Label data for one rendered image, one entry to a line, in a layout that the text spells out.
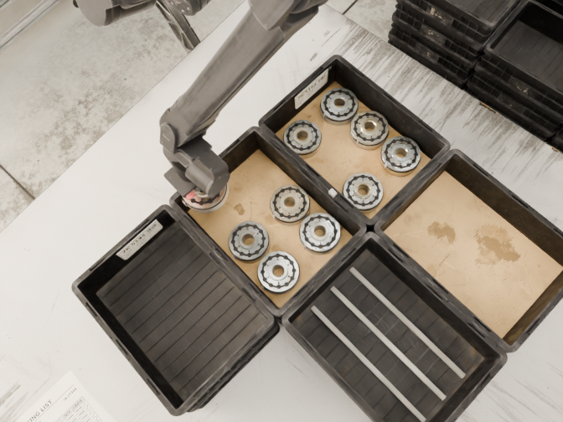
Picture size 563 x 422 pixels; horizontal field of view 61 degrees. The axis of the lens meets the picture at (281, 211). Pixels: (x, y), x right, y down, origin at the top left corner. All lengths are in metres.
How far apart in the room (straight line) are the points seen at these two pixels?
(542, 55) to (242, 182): 1.37
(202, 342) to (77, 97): 1.74
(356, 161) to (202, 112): 0.64
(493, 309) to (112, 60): 2.15
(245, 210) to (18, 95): 1.80
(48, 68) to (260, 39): 2.29
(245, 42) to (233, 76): 0.06
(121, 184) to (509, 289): 1.11
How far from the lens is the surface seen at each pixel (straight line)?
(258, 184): 1.28
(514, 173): 1.54
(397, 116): 1.31
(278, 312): 1.09
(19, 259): 1.59
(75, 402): 1.45
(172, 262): 1.27
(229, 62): 0.67
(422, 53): 2.22
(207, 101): 0.74
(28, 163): 2.61
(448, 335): 1.23
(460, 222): 1.29
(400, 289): 1.22
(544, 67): 2.18
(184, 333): 1.23
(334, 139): 1.33
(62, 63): 2.83
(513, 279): 1.29
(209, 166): 0.84
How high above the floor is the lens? 2.01
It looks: 71 degrees down
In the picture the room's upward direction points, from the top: 12 degrees counter-clockwise
